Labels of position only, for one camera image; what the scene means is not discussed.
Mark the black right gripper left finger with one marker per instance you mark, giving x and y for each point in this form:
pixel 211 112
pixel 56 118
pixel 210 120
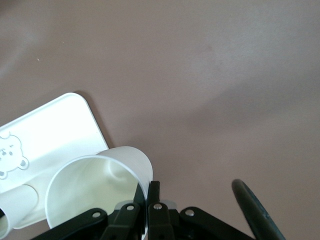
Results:
pixel 122 222

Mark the brown table mat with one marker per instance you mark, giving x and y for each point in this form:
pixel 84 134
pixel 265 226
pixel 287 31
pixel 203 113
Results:
pixel 175 75

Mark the white paper cup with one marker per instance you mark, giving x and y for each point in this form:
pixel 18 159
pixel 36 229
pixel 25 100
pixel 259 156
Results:
pixel 95 180

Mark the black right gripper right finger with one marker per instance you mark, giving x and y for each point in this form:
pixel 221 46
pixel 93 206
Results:
pixel 162 222

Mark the cream tray with bear print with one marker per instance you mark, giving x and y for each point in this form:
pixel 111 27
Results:
pixel 57 130

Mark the white plastic cup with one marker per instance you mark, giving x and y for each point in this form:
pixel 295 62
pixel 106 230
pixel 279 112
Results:
pixel 20 207

